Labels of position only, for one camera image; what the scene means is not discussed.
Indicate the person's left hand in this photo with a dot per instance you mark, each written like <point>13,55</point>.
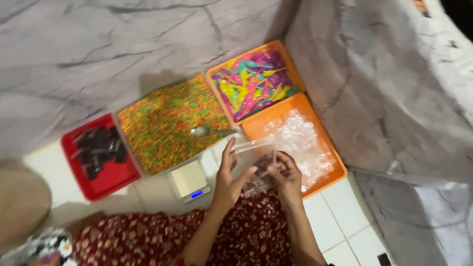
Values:
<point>225,181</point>

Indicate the person's right hand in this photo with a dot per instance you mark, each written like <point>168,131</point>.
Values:
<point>288,177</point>

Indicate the person's right fingers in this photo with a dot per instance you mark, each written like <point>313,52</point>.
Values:
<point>280,165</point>

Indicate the clear small plastic bag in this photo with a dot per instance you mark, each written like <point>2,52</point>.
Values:
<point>258,166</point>

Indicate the pile of clear plastic bags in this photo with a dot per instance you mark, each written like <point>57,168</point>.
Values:
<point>301,147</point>

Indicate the orange tray of clear bags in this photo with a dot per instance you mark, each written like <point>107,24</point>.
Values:
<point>295,140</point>

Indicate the metal spoon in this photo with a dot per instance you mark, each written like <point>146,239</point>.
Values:
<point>208,131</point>

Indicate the pile of colourful plastic spoons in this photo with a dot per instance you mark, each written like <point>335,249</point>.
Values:
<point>253,85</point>

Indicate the orange tray of plastic spoons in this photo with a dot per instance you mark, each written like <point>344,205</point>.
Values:
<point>255,79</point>

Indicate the small digital kitchen scale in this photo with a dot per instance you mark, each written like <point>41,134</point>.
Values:
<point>189,181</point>

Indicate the maroon floral skirt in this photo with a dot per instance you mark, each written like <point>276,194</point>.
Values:
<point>192,236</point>

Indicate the clear tub of colourful cereal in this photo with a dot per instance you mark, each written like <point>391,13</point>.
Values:
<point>173,122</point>

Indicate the marbled grey plastic sheet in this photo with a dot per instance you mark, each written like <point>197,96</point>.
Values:
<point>391,122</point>

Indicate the small black object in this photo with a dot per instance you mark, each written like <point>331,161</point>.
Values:
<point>384,259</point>

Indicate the red plastic tray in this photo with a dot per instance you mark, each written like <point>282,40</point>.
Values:
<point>98,159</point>

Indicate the pile of dark wrapped packets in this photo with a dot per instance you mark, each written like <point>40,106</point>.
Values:
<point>98,149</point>

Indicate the black and white floral cloth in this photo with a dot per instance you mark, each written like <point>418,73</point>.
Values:
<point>40,249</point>

